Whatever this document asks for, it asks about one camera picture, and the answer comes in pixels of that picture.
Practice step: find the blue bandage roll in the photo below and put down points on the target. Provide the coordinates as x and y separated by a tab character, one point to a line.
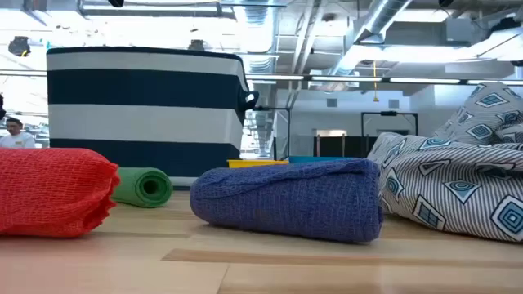
286	200

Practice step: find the grey patterned hospital gown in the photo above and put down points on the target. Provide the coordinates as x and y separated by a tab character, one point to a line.
449	183

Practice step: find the yellow plastic basket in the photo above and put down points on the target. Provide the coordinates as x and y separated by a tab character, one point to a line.
253	163

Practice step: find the teal plastic bin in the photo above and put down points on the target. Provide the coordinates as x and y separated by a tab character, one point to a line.
318	159

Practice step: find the navy white striped fabric bin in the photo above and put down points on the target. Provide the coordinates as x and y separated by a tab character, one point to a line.
143	85

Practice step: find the standing person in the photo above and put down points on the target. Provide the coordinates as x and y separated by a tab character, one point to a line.
16	139

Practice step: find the black metal frame stand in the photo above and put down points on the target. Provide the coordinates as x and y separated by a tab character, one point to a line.
389	113

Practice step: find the silver ventilation duct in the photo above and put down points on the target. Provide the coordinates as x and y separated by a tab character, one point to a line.
378	20

